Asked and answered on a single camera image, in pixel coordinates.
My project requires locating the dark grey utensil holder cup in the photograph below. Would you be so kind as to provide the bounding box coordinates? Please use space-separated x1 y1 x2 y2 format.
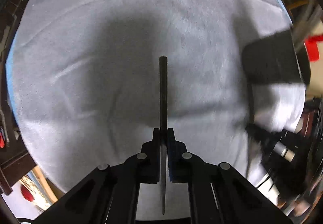
241 29 310 85

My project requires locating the dark chopstick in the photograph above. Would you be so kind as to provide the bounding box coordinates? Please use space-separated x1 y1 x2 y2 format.
159 56 168 215
247 82 255 123

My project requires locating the grey table cloth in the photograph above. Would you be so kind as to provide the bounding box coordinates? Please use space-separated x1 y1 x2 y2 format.
5 0 305 223

